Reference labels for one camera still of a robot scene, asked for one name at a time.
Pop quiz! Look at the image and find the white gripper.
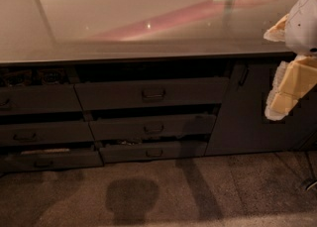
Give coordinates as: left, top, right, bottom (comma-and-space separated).
264, 0, 317, 121

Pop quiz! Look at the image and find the dark cabinet frame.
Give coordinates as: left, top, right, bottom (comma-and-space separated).
0, 55, 316, 165

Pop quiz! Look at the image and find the dark drawer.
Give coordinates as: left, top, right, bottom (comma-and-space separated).
0, 84, 81, 115
74, 77, 229, 110
0, 149, 103, 172
89, 114, 216, 140
0, 121, 94, 147
99, 141, 207, 163

